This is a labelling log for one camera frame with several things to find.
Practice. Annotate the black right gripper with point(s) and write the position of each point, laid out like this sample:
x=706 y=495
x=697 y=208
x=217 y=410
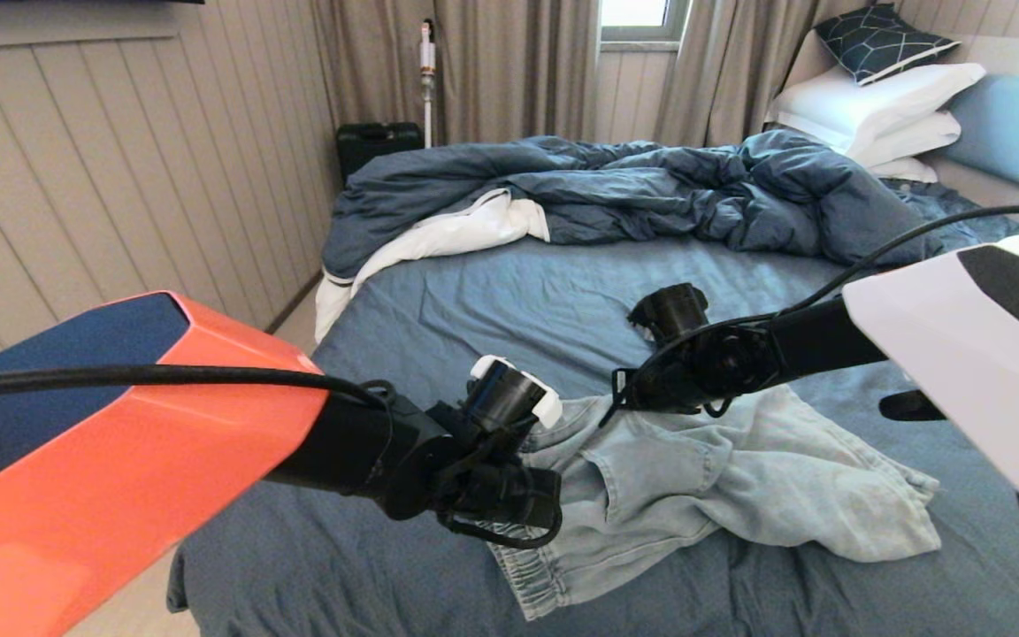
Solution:
x=713 y=372

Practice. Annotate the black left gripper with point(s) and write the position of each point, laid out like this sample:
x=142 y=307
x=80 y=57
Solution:
x=501 y=500

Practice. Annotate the light blue denim shorts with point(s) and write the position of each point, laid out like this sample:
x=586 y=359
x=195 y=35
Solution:
x=722 y=478

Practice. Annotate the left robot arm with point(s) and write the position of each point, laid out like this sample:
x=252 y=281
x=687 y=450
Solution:
x=120 y=460

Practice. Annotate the dark blue white-lined duvet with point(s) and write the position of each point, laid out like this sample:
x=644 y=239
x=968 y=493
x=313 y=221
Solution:
x=651 y=186

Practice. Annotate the bed with blue sheet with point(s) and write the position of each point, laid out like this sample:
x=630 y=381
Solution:
x=492 y=301

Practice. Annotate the small white pillow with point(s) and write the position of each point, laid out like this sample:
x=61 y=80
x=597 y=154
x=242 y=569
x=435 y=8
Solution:
x=907 y=170

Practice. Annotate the narrow beige curtain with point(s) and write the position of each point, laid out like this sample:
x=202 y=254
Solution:
x=722 y=71

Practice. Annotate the large white pillow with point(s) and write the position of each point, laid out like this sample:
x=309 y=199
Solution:
x=863 y=102

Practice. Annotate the medium white pillow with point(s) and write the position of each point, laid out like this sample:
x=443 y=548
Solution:
x=916 y=137

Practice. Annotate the wide beige curtain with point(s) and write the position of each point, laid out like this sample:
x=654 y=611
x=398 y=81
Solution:
x=509 y=71

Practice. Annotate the dark geometric patterned cushion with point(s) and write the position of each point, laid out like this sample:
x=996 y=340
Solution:
x=881 y=40

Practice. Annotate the black hard suitcase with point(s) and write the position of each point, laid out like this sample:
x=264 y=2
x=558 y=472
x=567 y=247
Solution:
x=377 y=146

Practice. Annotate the white stick vacuum cleaner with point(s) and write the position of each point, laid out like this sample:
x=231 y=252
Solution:
x=426 y=53

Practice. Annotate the window with grey frame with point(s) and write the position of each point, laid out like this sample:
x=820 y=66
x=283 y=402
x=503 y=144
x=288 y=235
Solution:
x=642 y=13

